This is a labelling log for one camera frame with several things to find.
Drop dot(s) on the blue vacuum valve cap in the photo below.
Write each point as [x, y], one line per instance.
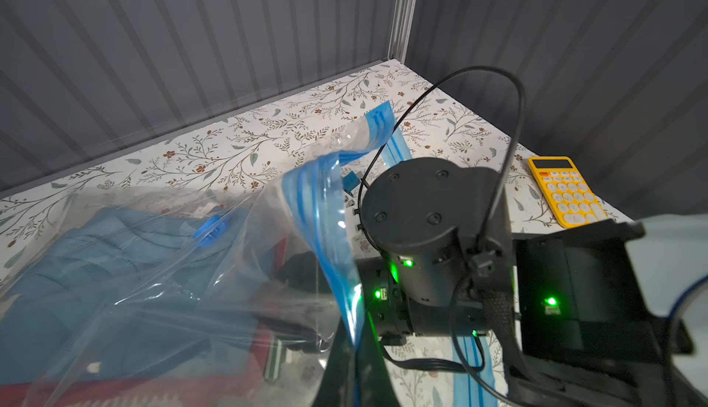
[210, 231]

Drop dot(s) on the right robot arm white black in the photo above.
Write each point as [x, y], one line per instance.
[590, 316]

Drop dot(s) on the clear vacuum bag blue zipper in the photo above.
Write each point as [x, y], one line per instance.
[303, 333]

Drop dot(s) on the blue tank top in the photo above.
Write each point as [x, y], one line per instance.
[129, 296]

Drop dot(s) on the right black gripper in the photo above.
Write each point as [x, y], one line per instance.
[301, 278]

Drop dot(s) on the red folded garment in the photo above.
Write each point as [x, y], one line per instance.
[180, 392]

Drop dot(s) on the yellow calculator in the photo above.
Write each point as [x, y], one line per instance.
[571, 200]

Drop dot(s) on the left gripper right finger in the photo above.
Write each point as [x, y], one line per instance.
[373, 382]

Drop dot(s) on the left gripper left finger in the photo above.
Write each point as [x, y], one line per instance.
[338, 387]

